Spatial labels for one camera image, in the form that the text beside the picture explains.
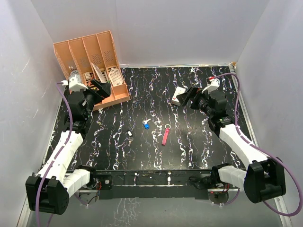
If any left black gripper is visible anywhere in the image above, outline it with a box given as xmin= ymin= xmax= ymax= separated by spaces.
xmin=74 ymin=79 xmax=110 ymax=119

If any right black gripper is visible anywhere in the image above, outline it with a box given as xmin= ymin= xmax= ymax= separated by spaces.
xmin=177 ymin=86 xmax=214 ymax=117

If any pink strap keyring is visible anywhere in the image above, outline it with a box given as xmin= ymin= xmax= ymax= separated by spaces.
xmin=161 ymin=124 xmax=171 ymax=146

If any key with blue tag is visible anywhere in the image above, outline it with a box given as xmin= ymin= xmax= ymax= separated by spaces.
xmin=143 ymin=118 xmax=151 ymax=129

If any key with black tag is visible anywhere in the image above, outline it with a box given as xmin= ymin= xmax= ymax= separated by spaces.
xmin=126 ymin=130 xmax=134 ymax=146

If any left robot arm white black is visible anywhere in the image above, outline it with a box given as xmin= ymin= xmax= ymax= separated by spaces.
xmin=26 ymin=79 xmax=111 ymax=215

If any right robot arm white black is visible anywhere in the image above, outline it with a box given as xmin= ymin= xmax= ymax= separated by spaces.
xmin=177 ymin=87 xmax=286 ymax=203

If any white cardboard box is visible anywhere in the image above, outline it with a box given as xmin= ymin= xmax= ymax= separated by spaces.
xmin=172 ymin=86 xmax=188 ymax=106

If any white paper card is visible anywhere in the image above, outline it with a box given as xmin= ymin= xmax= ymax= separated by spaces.
xmin=91 ymin=63 xmax=107 ymax=83

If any white label packet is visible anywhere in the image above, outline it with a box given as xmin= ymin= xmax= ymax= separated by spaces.
xmin=108 ymin=67 xmax=124 ymax=87

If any small beige box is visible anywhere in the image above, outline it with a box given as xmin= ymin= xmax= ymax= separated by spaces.
xmin=84 ymin=72 xmax=91 ymax=80

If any orange plastic file organizer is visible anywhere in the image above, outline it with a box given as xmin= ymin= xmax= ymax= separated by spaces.
xmin=53 ymin=30 xmax=130 ymax=112

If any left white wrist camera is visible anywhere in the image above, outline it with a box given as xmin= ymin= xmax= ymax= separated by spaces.
xmin=59 ymin=79 xmax=88 ymax=92

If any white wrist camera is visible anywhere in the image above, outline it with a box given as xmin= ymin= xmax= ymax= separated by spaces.
xmin=205 ymin=77 xmax=220 ymax=93
xmin=59 ymin=79 xmax=88 ymax=92

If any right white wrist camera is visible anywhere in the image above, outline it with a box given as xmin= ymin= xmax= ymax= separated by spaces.
xmin=205 ymin=77 xmax=220 ymax=93

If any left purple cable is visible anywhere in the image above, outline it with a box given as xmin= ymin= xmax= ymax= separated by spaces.
xmin=35 ymin=81 xmax=74 ymax=227

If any purple cable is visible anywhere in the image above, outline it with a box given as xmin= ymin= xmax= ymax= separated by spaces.
xmin=35 ymin=81 xmax=74 ymax=227
xmin=212 ymin=72 xmax=302 ymax=217

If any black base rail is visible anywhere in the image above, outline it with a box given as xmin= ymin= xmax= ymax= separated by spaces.
xmin=94 ymin=169 xmax=215 ymax=200

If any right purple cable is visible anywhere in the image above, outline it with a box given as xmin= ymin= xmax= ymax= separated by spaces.
xmin=212 ymin=72 xmax=302 ymax=217

